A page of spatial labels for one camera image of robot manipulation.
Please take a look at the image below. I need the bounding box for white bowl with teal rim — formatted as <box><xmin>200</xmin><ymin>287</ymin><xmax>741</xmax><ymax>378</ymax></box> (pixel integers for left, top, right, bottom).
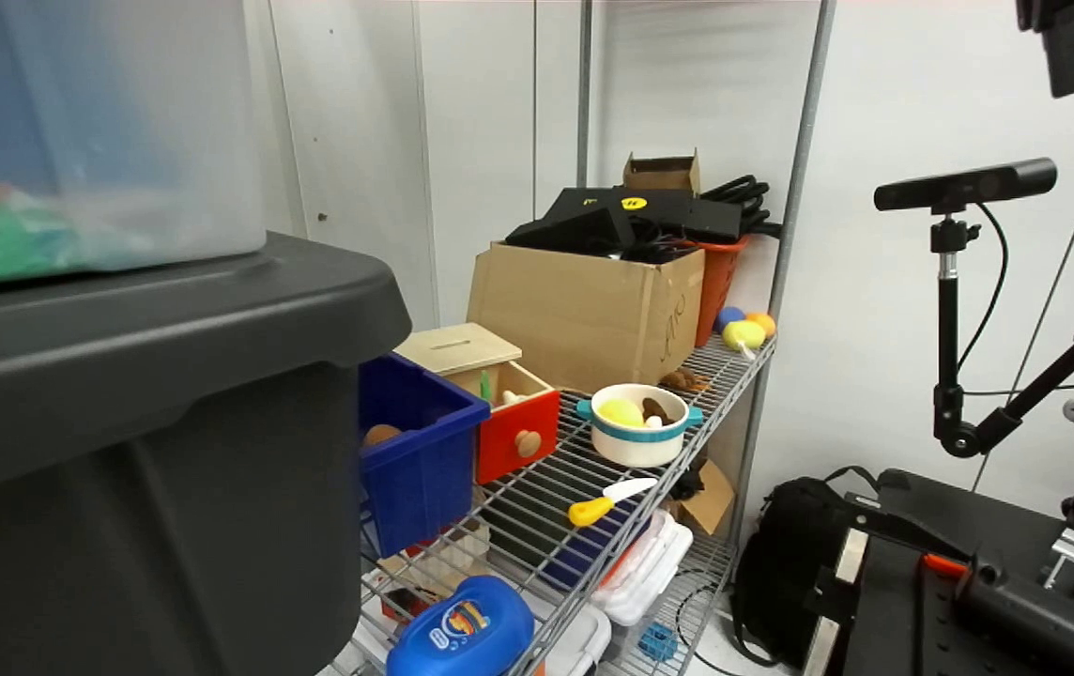
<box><xmin>574</xmin><ymin>385</ymin><xmax>702</xmax><ymax>471</ymax></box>

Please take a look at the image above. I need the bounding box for white plastic container lower shelf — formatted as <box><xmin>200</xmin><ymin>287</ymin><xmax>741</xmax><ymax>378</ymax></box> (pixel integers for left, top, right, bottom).
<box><xmin>594</xmin><ymin>511</ymin><xmax>696</xmax><ymax>627</ymax></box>

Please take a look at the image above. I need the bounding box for orange plastic container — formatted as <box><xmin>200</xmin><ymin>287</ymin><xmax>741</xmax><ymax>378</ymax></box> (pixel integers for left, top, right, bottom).
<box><xmin>696</xmin><ymin>239</ymin><xmax>743</xmax><ymax>347</ymax></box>

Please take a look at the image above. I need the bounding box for black stereo camera on stand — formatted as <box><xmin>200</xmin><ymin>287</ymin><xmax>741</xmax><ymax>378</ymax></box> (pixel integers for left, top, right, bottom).
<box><xmin>870</xmin><ymin>153</ymin><xmax>1074</xmax><ymax>461</ymax></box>

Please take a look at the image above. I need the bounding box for metal wire shelf rack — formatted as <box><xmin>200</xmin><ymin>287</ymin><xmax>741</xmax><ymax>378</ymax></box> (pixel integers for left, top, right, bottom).
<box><xmin>324</xmin><ymin>0</ymin><xmax>839</xmax><ymax>676</ymax></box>

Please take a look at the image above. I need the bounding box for blue plastic bin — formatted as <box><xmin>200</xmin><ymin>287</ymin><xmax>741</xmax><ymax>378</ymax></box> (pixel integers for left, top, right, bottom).
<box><xmin>358</xmin><ymin>355</ymin><xmax>489</xmax><ymax>557</ymax></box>

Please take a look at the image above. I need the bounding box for black perforated table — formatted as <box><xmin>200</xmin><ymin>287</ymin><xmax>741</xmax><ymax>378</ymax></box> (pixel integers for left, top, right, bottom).
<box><xmin>840</xmin><ymin>471</ymin><xmax>1074</xmax><ymax>676</ymax></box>

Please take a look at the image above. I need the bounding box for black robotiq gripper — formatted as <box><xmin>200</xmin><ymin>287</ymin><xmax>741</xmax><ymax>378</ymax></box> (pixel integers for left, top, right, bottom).
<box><xmin>1014</xmin><ymin>0</ymin><xmax>1074</xmax><ymax>98</ymax></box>

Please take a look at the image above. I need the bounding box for blue plastic lunch case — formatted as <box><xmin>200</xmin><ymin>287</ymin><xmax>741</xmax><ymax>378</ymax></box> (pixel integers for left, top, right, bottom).
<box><xmin>387</xmin><ymin>576</ymin><xmax>537</xmax><ymax>676</ymax></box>

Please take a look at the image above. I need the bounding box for wooden box with red drawer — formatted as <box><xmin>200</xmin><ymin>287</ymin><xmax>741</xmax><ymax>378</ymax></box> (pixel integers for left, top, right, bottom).
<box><xmin>398</xmin><ymin>322</ymin><xmax>561</xmax><ymax>484</ymax></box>

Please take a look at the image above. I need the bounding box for yellow and blue toy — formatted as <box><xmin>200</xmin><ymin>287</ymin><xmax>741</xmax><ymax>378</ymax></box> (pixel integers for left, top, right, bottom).
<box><xmin>717</xmin><ymin>308</ymin><xmax>778</xmax><ymax>358</ymax></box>

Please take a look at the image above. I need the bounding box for yellow handled toy knife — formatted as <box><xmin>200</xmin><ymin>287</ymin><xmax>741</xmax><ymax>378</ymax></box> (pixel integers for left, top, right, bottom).
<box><xmin>568</xmin><ymin>476</ymin><xmax>657</xmax><ymax>529</ymax></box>

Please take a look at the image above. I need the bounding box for black backpack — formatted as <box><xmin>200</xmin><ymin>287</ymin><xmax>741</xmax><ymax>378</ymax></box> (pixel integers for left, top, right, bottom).
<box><xmin>728</xmin><ymin>476</ymin><xmax>877</xmax><ymax>676</ymax></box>

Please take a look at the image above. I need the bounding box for small cardboard box on top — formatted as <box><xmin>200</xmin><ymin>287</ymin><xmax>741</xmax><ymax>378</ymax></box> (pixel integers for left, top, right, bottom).
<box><xmin>623</xmin><ymin>153</ymin><xmax>698</xmax><ymax>194</ymax></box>

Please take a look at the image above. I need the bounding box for brown plush toy in bowl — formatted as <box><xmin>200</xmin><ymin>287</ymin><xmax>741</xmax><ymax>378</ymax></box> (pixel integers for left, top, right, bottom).
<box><xmin>641</xmin><ymin>398</ymin><xmax>671</xmax><ymax>423</ymax></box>

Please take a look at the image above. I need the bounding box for orange black clamp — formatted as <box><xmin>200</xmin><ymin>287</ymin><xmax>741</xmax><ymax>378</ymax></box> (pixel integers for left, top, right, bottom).
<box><xmin>921</xmin><ymin>554</ymin><xmax>1002</xmax><ymax>586</ymax></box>

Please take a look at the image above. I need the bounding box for large dark grey storage tote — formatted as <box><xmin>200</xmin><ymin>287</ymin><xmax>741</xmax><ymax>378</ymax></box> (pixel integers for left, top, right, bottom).
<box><xmin>0</xmin><ymin>238</ymin><xmax>409</xmax><ymax>676</ymax></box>

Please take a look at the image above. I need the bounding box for yellow round plush toy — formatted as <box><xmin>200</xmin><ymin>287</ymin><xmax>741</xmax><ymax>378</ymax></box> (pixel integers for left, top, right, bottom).
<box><xmin>598</xmin><ymin>398</ymin><xmax>641</xmax><ymax>430</ymax></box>

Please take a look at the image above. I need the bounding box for large cardboard box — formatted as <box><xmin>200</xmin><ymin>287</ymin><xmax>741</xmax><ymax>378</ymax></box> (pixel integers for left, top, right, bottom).
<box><xmin>464</xmin><ymin>246</ymin><xmax>702</xmax><ymax>390</ymax></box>

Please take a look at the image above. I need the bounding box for clear plastic storage bin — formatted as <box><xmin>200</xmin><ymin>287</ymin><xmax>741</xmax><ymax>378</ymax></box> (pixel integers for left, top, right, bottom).
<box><xmin>0</xmin><ymin>0</ymin><xmax>268</xmax><ymax>281</ymax></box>

